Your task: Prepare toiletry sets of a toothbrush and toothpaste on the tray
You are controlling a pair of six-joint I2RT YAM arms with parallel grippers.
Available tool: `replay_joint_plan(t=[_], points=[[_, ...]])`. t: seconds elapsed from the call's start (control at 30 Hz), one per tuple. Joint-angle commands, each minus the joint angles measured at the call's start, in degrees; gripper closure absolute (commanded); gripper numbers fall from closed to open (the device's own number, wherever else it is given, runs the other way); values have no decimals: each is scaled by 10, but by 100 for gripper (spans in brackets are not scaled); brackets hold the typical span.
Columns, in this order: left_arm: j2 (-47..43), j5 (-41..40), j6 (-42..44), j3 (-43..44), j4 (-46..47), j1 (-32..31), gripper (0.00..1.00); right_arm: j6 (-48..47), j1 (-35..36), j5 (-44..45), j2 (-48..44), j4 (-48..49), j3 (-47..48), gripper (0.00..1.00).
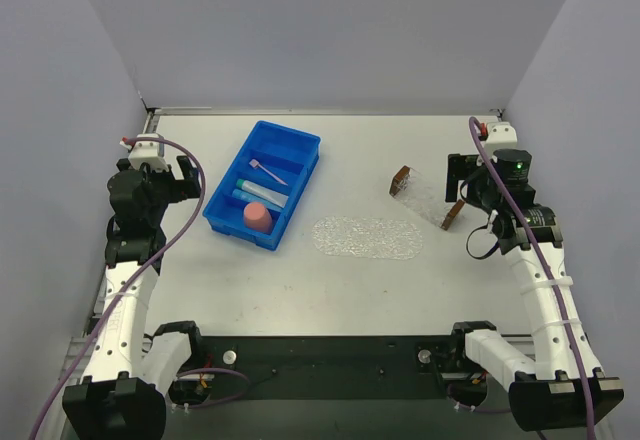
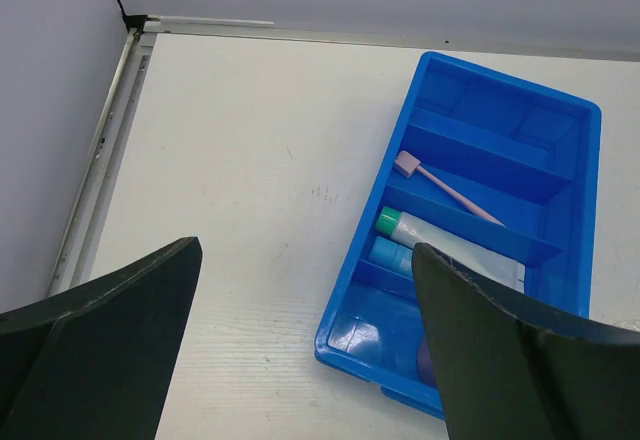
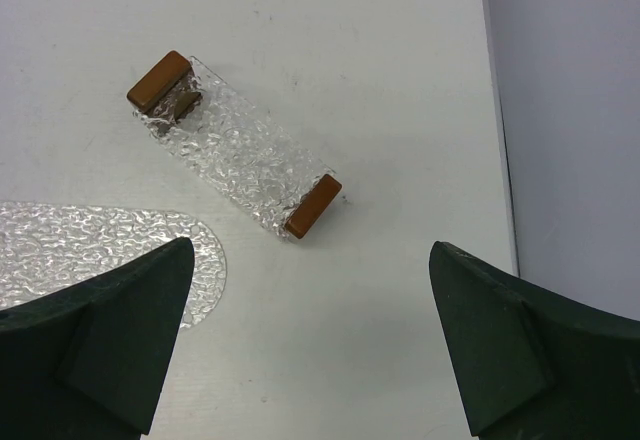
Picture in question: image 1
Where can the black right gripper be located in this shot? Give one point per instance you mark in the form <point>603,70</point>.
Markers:
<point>458,176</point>

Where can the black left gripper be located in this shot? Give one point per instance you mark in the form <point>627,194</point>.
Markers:
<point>182,180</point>

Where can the clear holder with wooden ends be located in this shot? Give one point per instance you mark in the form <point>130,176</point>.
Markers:
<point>411,189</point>

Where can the pink plastic cup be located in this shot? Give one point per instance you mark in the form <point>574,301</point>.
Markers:
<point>257,217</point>

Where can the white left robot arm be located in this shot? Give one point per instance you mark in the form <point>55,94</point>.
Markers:
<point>122,391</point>

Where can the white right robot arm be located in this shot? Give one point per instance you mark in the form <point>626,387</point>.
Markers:
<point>563,385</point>

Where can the blue toothpaste tube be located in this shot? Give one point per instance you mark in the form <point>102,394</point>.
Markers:
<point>251,198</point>

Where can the pink toothbrush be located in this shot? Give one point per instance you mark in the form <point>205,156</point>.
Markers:
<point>255,164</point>

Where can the white toothpaste tube green cap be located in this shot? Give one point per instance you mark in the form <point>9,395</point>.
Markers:
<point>262,192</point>

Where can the clear textured oval tray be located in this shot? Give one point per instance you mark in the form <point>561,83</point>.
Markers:
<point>367,238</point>

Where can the blue plastic divided bin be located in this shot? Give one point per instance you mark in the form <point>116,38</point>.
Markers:
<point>291,154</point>

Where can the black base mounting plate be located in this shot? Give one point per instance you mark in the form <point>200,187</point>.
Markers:
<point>405,367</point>

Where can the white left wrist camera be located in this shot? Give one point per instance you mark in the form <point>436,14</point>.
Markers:
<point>147,152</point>

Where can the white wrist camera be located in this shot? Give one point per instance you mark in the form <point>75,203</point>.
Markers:
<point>498,135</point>
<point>147,152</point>

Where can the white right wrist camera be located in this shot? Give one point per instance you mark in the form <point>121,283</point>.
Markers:
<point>498,135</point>

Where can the aluminium front rail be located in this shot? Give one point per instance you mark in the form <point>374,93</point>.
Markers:
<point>74,349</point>

